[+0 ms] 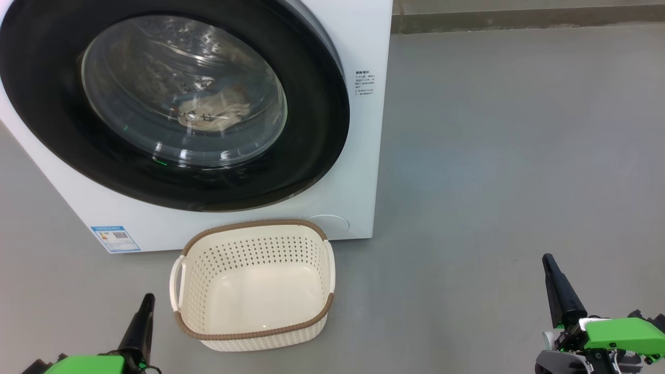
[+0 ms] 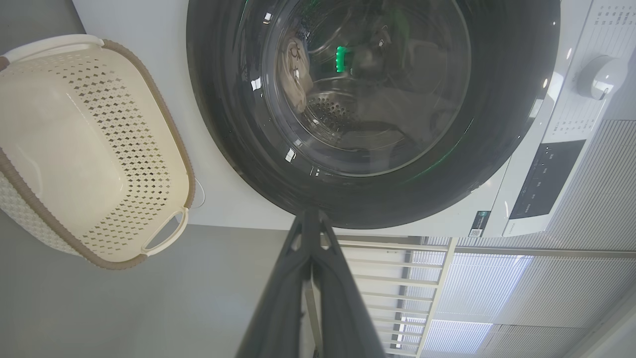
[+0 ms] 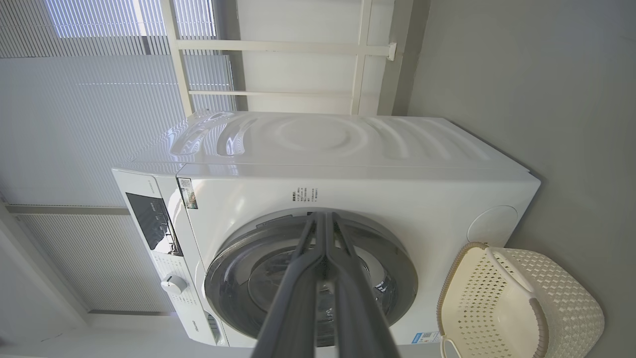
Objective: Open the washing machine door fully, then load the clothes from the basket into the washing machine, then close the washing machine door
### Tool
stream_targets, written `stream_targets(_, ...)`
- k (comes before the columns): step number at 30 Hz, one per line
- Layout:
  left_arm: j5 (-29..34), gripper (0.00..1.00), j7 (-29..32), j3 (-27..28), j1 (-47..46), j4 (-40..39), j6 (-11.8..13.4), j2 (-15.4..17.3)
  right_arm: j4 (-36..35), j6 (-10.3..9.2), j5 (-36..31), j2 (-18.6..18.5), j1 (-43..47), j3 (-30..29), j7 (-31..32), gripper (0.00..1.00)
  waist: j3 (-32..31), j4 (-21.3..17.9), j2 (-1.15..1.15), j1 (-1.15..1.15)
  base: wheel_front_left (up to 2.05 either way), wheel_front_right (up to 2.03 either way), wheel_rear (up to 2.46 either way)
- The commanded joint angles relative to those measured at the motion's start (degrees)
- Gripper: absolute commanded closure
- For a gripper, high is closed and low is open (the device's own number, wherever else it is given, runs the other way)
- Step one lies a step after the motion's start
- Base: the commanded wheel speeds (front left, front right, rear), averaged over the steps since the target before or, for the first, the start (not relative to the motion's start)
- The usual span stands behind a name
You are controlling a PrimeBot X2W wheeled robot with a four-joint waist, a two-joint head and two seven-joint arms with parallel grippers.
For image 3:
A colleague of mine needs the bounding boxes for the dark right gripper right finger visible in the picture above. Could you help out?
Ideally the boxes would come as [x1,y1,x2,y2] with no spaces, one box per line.
[325,213,401,358]

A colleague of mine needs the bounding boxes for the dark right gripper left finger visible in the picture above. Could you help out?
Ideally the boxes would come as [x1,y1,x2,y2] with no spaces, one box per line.
[251,213,326,358]

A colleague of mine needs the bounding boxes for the black round glass washer door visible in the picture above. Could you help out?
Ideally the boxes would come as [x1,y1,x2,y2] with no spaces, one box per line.
[204,209,419,348]

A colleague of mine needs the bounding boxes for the silver appliance control knob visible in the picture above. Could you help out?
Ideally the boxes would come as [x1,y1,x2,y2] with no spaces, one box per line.
[160,274,188,295]

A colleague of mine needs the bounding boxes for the white front-load washing machine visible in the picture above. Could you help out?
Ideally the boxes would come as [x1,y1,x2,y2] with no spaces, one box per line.
[112,110,541,348]

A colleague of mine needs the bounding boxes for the black glossy display panel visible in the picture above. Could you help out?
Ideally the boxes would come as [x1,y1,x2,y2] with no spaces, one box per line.
[125,192,183,257]

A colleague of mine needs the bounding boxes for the white detergent drawer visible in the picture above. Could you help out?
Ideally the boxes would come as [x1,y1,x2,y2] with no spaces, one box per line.
[189,311,229,347]

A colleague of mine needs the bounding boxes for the QR code sticker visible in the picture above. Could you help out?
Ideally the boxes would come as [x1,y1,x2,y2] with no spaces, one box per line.
[178,178,198,209]

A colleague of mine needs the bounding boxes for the cream plastic laundry basket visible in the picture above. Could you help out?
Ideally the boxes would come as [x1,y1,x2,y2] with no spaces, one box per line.
[437,242,605,358]

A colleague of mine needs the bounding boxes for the white window blinds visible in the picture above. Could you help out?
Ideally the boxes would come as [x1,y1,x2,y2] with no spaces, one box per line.
[0,0,237,314]

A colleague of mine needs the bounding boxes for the white metal frame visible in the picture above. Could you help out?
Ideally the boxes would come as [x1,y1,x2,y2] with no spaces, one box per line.
[159,0,398,117]

